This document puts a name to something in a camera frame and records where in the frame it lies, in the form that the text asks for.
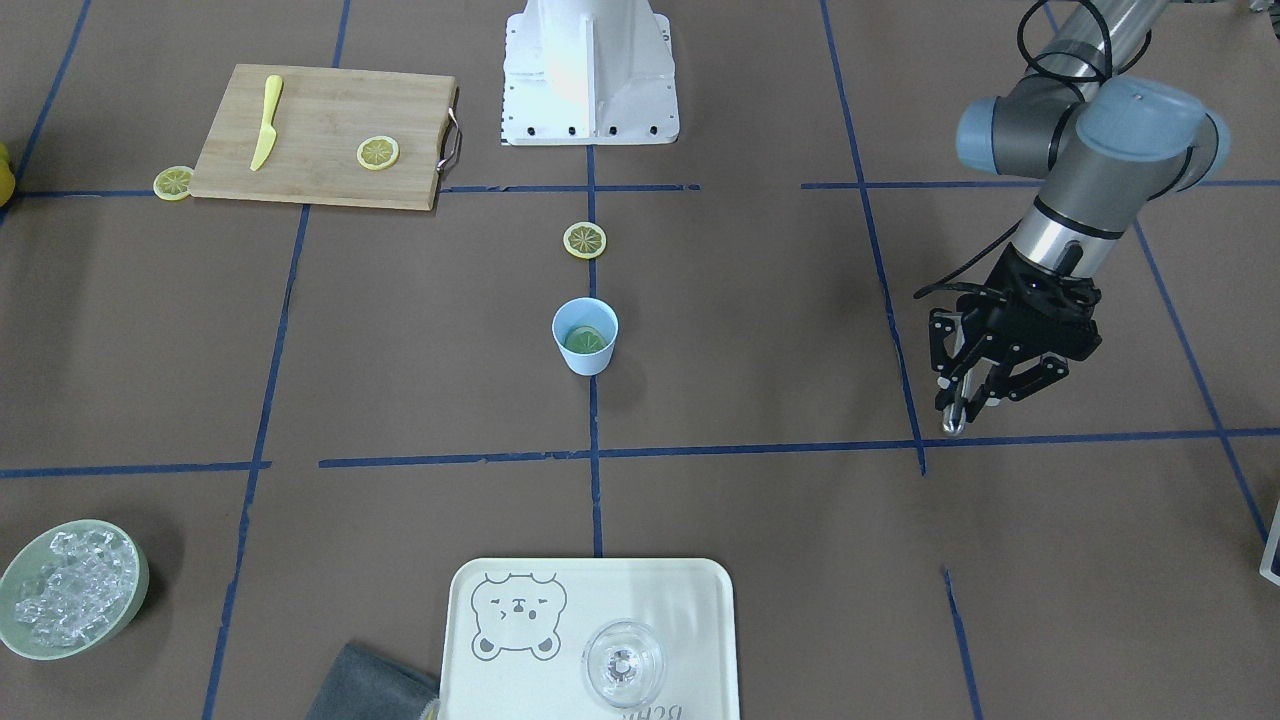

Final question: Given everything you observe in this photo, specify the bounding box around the wooden cutting board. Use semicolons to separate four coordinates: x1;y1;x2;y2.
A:
189;63;458;211

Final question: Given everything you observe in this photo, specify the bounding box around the steel muddler black cap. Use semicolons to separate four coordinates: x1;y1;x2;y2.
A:
936;315;977;437

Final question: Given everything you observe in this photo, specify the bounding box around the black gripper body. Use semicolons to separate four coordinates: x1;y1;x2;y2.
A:
965;246;1102;361

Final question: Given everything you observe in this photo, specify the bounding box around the lemon slice on table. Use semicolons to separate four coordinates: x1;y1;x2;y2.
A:
562;222;608;260

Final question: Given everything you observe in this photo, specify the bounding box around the cream bear tray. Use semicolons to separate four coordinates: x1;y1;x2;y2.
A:
439;559;741;719

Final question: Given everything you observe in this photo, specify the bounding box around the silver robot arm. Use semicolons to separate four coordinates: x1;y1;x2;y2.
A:
916;1;1231;436

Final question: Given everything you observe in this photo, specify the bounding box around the lemon slice beside board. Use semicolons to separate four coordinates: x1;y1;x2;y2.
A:
152;165;195;202

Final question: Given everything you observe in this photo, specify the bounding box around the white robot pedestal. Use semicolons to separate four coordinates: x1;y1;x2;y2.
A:
500;1;681;146

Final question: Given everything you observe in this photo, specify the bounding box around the metal board handle loop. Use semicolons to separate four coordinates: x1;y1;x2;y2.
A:
435;106;465;173

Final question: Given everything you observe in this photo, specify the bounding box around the yellow lemon slice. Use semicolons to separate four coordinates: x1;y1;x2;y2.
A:
562;325;611;355

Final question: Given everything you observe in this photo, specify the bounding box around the grey folded cloth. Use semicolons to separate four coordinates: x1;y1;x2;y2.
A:
305;643;442;719

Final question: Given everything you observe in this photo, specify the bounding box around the light blue plastic cup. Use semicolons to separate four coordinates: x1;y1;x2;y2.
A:
550;297;620;375

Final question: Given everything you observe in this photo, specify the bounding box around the green bowl of ice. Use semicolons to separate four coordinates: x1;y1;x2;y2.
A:
1;519;150;661

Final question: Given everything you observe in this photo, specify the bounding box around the yellow plastic knife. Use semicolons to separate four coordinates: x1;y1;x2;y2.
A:
250;74;284;172

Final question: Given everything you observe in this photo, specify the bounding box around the clear wine glass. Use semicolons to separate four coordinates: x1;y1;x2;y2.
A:
580;619;667;711

